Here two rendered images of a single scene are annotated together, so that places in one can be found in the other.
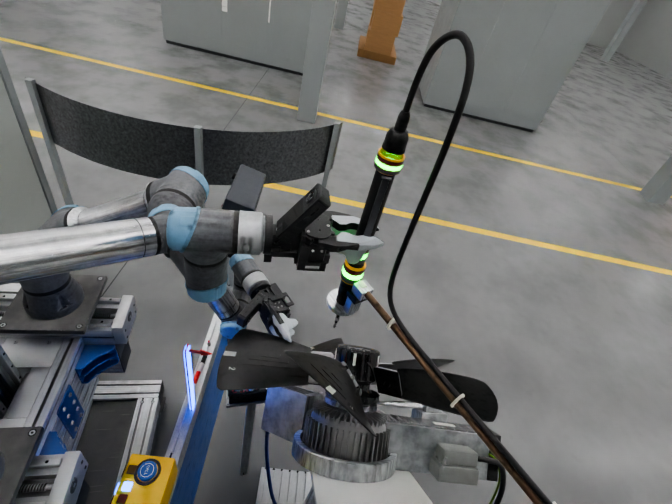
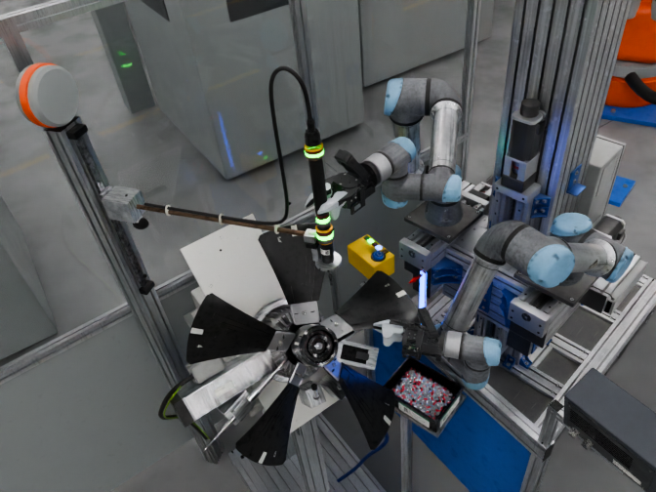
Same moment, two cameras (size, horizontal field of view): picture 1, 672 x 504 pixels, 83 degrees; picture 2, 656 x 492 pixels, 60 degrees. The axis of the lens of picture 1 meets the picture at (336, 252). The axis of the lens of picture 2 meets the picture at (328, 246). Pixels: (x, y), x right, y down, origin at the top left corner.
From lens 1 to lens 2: 1.68 m
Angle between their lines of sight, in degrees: 95
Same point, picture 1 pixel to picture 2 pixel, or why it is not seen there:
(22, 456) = (437, 231)
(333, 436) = not seen: hidden behind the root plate
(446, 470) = not seen: hidden behind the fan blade
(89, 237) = (437, 140)
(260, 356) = (381, 303)
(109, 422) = (521, 400)
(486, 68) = not seen: outside the picture
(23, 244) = (440, 119)
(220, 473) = (421, 475)
